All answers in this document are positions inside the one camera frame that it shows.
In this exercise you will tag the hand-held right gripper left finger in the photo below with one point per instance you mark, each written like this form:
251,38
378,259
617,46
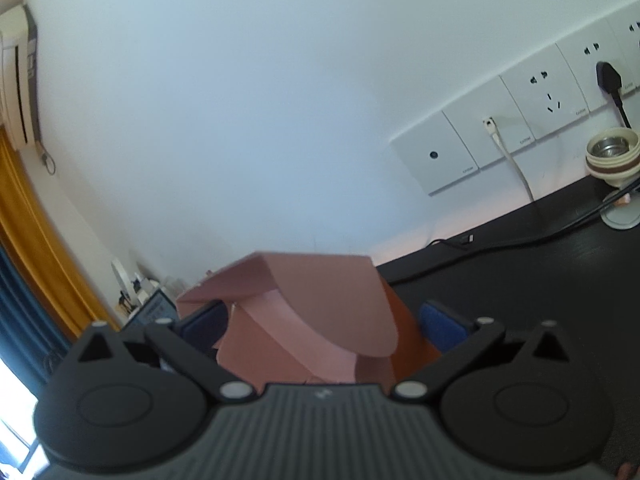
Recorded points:
205,325

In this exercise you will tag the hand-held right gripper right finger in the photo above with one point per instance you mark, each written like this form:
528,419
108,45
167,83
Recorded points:
440,327

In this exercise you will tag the pink cardboard box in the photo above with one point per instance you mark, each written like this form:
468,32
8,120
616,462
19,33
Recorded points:
325,290

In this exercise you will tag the black desktop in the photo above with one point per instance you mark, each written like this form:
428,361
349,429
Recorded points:
525,285

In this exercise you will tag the small screen device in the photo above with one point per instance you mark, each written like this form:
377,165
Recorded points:
155,310

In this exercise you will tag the white curved stand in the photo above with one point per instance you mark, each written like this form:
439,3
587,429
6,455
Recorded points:
120,280

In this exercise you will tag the blue curtain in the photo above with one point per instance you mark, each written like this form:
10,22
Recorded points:
25,310

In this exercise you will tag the orange curtain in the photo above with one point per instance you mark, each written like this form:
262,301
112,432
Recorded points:
35,240

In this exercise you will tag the round grey metal disc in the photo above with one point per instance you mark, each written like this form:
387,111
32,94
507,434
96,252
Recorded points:
622,217

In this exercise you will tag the cream collapsible cup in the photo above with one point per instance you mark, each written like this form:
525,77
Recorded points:
612,167

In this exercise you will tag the white power socket plate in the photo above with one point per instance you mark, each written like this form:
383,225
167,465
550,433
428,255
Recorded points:
631,45
530,100
580,75

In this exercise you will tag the black power plug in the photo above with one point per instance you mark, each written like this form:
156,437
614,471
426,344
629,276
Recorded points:
607,77

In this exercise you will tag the white air conditioner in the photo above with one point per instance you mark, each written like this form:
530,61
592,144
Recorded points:
15,75

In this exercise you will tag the white wall socket strip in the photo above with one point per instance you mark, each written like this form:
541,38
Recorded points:
425,160

